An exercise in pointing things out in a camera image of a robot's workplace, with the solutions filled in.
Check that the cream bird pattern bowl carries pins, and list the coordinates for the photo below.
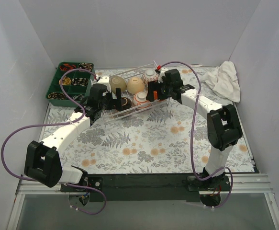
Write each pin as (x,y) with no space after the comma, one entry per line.
(135,85)

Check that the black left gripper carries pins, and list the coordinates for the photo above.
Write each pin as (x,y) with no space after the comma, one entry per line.
(112,100)

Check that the dark floral scrunchie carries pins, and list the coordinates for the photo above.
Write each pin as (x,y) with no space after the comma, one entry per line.
(80,82)
(86,66)

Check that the aluminium frame rail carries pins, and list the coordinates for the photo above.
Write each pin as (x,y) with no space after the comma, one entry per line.
(148,202)

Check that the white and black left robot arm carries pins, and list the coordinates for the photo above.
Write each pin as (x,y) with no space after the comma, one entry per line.
(43,163)

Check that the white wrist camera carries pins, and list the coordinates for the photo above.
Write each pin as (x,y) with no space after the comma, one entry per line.
(161,73)
(105,80)

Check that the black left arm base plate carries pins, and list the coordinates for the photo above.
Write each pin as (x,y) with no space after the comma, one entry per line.
(91,181)

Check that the white wire dish rack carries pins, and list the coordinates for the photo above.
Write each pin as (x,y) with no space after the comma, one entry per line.
(126,74)

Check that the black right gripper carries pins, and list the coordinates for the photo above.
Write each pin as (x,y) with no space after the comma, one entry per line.
(161,90)

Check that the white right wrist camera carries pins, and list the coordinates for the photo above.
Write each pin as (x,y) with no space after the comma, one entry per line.
(161,73)

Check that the white bowl red wreath pattern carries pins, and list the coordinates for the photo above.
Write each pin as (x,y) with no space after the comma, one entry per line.
(140,101)

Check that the orange plastic bowl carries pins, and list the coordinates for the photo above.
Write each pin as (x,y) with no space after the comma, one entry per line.
(155,95)

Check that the black gold pattern bowl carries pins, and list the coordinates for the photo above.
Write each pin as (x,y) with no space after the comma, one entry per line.
(125,104)

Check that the crumpled white cloth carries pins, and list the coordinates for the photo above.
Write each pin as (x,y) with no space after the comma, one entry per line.
(223,81)

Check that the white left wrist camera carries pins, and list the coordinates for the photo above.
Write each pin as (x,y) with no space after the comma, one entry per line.
(105,80)

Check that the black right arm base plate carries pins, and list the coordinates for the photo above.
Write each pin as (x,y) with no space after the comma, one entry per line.
(211,184)

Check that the green compartment organizer tray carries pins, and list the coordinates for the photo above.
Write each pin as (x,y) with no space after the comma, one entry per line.
(77,93)

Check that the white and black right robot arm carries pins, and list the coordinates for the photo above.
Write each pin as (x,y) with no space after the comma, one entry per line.
(223,125)

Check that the dark floral scrunchie back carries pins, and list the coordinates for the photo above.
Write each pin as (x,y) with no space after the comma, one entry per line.
(86,66)

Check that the dark patterned scrunchie front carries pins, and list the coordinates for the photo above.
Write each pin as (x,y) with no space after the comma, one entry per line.
(56,96)

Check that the yellow rubber bands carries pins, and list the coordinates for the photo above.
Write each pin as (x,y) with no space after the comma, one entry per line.
(65,81)

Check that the olive tan bowl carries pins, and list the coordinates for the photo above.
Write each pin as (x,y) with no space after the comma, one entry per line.
(117,82)

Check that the white red diamond pattern bowl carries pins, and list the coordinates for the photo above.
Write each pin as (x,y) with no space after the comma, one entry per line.
(149,75)

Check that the dark floral scrunchie middle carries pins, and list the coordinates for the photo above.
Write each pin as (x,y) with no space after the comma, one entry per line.
(80,82)

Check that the floral patterned table mat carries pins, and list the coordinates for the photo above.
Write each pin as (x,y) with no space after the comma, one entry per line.
(165,139)

